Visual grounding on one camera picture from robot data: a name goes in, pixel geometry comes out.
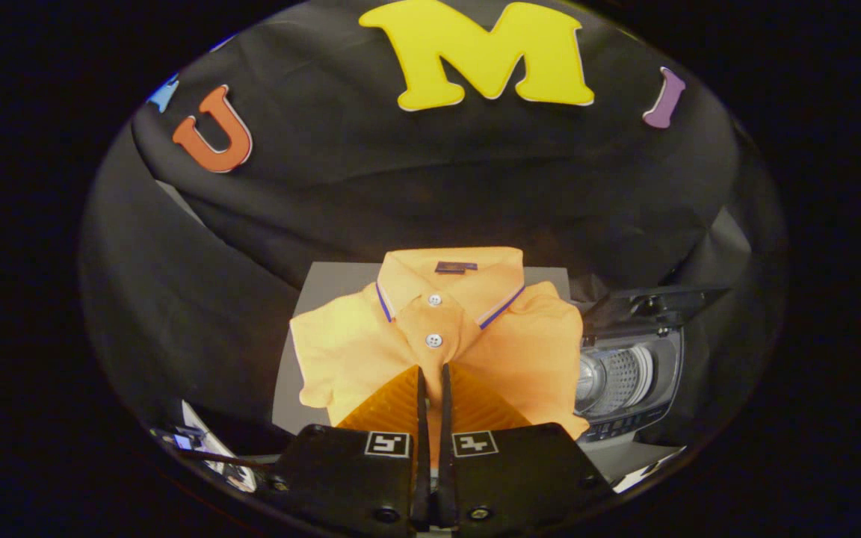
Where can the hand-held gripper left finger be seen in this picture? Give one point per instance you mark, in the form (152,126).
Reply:
(348,478)

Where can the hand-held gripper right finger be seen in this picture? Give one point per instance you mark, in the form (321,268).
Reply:
(520,478)

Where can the grey washing machine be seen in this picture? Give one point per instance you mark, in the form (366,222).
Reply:
(625,381)

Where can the orange polo shirt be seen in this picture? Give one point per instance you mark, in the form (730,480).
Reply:
(371,336)

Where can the white flat board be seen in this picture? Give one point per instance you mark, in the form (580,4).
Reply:
(214,448)

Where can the small blue-lit device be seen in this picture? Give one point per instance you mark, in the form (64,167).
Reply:
(180,441)

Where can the black backdrop cloth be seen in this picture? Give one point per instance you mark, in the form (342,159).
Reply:
(400,172)

